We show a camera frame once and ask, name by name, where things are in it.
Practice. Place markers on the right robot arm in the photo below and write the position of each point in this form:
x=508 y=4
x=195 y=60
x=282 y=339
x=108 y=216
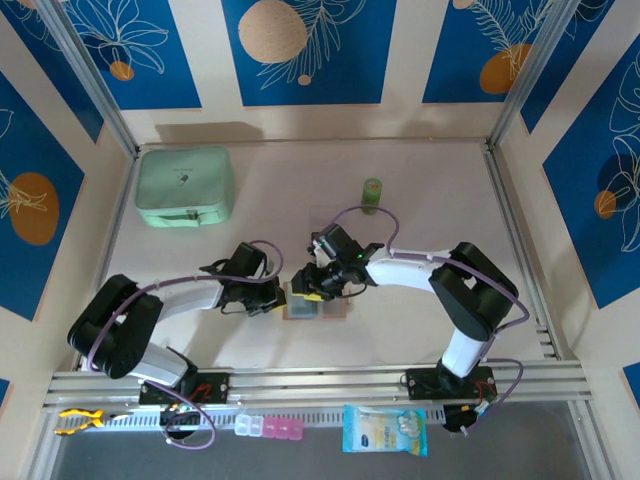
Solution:
x=400 y=272

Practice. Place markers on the wet wipes pack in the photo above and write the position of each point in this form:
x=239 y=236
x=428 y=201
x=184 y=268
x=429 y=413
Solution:
x=385 y=431

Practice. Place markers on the clear pill box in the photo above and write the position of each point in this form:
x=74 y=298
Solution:
x=249 y=426

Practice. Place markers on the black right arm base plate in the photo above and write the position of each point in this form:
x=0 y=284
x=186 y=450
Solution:
x=422 y=384

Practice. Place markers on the small green bottle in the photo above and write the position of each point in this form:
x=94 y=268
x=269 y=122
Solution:
x=370 y=197

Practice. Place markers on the pink pill box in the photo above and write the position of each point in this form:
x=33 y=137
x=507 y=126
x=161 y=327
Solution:
x=283 y=429

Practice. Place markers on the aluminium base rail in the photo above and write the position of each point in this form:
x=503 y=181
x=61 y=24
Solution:
x=320 y=382

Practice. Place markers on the yellow black pliers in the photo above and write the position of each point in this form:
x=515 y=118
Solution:
x=80 y=421

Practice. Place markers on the mint green zip pouch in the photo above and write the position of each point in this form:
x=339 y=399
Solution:
x=185 y=185

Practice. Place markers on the aluminium side rail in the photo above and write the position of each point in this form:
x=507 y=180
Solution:
x=112 y=240
x=522 y=260

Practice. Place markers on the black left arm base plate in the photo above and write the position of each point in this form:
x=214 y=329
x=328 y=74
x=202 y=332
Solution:
x=215 y=387

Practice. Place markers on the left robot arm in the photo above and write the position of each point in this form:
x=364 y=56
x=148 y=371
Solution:
x=190 y=300

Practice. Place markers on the aluminium corner post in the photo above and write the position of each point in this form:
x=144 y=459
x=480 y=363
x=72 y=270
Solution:
x=85 y=75
x=535 y=70

